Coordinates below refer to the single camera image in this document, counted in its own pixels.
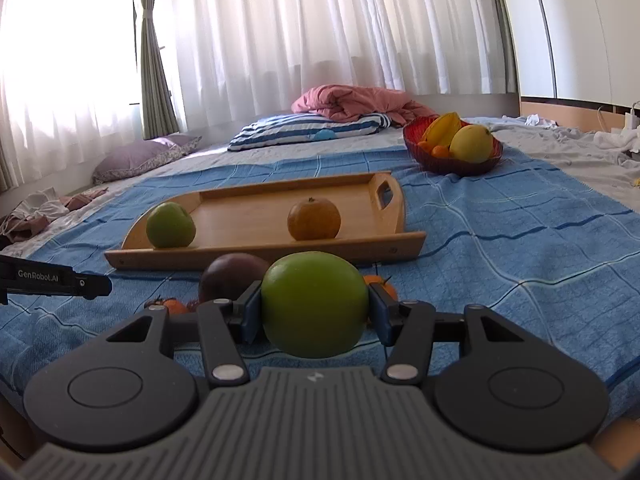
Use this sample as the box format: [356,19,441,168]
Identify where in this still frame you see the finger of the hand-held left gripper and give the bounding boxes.
[75,270,113,301]

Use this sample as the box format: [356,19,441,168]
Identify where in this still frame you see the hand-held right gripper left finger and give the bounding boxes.
[102,280,264,387]

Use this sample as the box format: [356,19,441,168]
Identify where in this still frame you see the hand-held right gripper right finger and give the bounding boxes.
[368,282,532,387]

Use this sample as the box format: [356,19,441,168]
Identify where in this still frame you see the dark red apple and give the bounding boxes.
[198,252,271,305]

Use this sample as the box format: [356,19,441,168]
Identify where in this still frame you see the green apple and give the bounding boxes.
[145,202,197,249]
[261,251,371,359]

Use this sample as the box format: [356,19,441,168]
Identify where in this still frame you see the wooden tray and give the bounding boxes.
[104,171,427,271]

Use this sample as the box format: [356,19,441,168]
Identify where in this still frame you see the pile of clothes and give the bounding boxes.
[0,186,109,249]

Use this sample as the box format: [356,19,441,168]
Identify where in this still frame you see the orange persimmon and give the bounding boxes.
[287,197,342,241]

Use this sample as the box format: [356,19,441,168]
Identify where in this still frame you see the purple pillow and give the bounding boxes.
[92,134,203,185]

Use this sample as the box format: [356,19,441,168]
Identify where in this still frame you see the blue checked blanket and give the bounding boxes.
[0,146,640,413]

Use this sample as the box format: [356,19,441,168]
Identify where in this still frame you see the red glass bowl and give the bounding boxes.
[403,115,504,177]

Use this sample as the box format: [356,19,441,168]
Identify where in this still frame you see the blue striped pillow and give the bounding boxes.
[228,112,392,152]

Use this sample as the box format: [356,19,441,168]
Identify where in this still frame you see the yellow pear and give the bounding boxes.
[449,124,495,164]

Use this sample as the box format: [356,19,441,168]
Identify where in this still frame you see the yellow starfruit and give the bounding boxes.
[421,111,464,149]

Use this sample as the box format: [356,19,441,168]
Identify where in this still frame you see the pink crumpled blanket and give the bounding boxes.
[291,85,442,129]

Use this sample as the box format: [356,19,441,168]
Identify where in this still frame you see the white sheer curtain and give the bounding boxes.
[0,0,147,193]
[150,0,521,130]

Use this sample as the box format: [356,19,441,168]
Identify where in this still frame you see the grey-green curtain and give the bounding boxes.
[134,0,182,141]

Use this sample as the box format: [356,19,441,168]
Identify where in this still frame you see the small white cloth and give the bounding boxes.
[501,113,559,129]

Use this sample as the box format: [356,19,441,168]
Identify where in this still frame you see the white crumpled clothes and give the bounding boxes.
[591,129,640,165]

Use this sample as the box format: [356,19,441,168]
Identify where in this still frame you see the white wardrobe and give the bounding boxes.
[492,0,640,134]

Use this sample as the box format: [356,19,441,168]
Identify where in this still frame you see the white charger with cable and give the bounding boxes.
[597,101,640,133]

